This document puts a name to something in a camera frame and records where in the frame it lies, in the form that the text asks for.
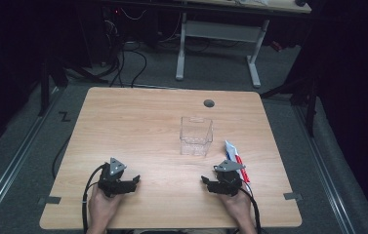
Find black metal stand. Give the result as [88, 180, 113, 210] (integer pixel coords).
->
[37, 57, 107, 118]
[259, 61, 320, 138]

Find dark computer tower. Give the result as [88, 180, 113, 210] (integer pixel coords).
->
[102, 5, 122, 67]

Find metal floor rail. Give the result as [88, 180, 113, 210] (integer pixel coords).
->
[293, 103, 358, 234]
[0, 86, 62, 228]

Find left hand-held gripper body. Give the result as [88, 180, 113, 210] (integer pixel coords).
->
[98, 157, 135, 198]

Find white blue red toothpaste tube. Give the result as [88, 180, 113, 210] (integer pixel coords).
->
[224, 139, 252, 187]

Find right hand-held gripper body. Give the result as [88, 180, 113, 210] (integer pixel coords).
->
[213, 159, 247, 198]

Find white item on desk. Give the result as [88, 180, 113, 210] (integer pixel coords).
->
[234, 0, 271, 7]

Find black floor cables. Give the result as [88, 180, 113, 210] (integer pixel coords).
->
[104, 38, 148, 89]

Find thin black cable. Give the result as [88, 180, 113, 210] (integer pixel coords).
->
[51, 135, 72, 180]

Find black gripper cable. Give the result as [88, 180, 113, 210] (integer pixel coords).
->
[81, 164, 107, 234]
[239, 187, 263, 234]

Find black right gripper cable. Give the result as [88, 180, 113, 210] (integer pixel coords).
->
[239, 187, 263, 234]

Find person's right hand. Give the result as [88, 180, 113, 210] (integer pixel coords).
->
[220, 191, 255, 232]

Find wooden desk with white legs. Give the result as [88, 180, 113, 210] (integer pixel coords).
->
[158, 0, 312, 89]

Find person's left hand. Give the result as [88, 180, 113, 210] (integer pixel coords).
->
[87, 184, 124, 232]

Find black floor tape mark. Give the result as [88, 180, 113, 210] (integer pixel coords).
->
[58, 110, 72, 123]

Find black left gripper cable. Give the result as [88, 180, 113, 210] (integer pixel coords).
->
[81, 164, 107, 234]

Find grey tape piece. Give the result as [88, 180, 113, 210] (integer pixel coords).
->
[283, 192, 304, 201]
[44, 196, 62, 206]

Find clear plastic container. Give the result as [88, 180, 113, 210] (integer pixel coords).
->
[179, 116, 214, 157]

